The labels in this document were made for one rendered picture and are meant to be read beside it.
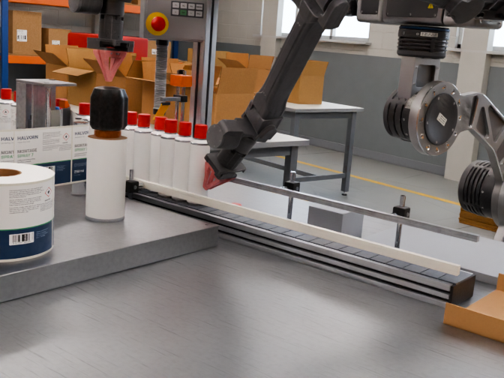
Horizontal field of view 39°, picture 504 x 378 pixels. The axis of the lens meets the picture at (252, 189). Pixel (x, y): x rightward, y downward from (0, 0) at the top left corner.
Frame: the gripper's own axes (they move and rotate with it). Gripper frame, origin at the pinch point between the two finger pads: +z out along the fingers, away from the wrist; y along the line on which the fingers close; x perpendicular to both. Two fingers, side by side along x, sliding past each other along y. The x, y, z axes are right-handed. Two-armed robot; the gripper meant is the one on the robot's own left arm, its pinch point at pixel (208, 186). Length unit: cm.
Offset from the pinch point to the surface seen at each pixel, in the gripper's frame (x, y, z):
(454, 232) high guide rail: 50, -2, -41
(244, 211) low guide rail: 14.2, 4.7, -7.5
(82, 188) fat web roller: -18.4, 18.9, 18.6
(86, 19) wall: -566, -503, 375
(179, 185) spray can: -5.3, 2.6, 5.4
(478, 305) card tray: 63, 1, -36
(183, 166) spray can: -8.0, 2.2, 0.9
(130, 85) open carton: -162, -154, 117
